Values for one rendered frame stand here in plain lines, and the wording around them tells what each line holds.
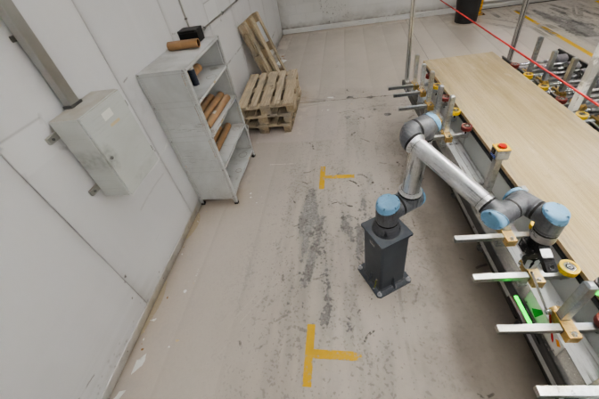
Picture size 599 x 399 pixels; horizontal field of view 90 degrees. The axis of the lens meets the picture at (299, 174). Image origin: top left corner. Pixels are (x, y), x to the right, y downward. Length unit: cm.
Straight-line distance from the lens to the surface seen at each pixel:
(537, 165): 247
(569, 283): 210
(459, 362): 252
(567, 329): 179
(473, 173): 272
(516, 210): 149
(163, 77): 281
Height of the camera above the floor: 232
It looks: 40 degrees down
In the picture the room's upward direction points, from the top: 11 degrees counter-clockwise
